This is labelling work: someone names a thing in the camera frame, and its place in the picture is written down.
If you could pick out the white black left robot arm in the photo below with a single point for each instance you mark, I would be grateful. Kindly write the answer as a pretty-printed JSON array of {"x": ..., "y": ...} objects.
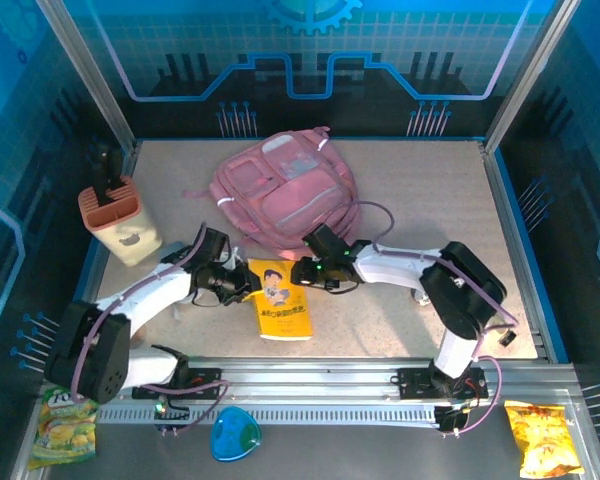
[{"x": 150, "y": 295}]

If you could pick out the pink student backpack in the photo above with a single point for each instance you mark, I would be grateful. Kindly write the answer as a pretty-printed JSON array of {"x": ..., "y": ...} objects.
[{"x": 285, "y": 195}]

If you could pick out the aluminium frame post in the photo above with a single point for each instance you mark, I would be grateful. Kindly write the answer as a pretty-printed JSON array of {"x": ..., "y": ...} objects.
[
  {"x": 91, "y": 75},
  {"x": 520, "y": 75}
]

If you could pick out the small black brass object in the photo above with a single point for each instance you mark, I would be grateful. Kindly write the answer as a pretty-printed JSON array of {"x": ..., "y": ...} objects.
[{"x": 509, "y": 337}]

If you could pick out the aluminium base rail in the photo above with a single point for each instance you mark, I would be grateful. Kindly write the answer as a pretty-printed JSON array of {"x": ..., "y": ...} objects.
[{"x": 305, "y": 380}]

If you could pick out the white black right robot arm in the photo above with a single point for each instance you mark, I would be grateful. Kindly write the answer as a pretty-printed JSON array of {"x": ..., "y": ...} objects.
[{"x": 395, "y": 265}]

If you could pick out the yellow cartoon cover book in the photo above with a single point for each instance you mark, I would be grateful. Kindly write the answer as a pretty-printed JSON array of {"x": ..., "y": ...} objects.
[{"x": 285, "y": 315}]

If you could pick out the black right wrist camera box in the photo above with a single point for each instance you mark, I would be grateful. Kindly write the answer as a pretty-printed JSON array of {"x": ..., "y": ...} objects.
[{"x": 325, "y": 240}]

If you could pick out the black connector board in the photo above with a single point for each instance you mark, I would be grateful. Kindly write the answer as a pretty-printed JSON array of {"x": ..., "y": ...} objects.
[
  {"x": 452, "y": 420},
  {"x": 167, "y": 415}
]

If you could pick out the yellow chips bag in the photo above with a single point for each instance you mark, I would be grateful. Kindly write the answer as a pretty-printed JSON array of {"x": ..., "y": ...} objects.
[{"x": 542, "y": 440}]

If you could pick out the white left camera bracket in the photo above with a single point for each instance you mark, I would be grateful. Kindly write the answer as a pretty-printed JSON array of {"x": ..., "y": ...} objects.
[{"x": 236, "y": 257}]

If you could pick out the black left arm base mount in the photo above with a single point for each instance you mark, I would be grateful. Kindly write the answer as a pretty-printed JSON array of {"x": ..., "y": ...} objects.
[{"x": 205, "y": 382}]

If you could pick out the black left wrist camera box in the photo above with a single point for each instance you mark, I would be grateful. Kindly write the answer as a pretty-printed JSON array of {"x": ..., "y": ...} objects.
[{"x": 214, "y": 242}]

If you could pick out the white printed packet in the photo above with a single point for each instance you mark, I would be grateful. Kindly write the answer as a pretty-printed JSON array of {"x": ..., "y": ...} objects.
[{"x": 421, "y": 298}]

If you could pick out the cream and terracotta knife block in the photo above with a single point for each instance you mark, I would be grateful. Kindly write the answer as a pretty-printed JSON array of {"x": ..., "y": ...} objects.
[{"x": 125, "y": 230}]

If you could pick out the aluminium table side rail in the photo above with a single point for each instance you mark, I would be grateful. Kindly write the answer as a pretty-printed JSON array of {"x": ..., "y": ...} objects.
[
  {"x": 132, "y": 160},
  {"x": 503, "y": 200}
]

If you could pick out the green candy bag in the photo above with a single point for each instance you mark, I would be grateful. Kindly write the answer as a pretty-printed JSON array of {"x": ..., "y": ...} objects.
[{"x": 67, "y": 435}]

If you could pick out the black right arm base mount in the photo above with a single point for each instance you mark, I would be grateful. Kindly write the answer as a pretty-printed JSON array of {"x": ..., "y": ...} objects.
[{"x": 415, "y": 382}]

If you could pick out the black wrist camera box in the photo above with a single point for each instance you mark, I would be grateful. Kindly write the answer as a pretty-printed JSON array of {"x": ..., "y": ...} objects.
[
  {"x": 214, "y": 242},
  {"x": 325, "y": 240}
]

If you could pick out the blue plastic triangular container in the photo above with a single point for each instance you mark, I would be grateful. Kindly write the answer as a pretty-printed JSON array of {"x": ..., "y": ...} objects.
[{"x": 235, "y": 432}]

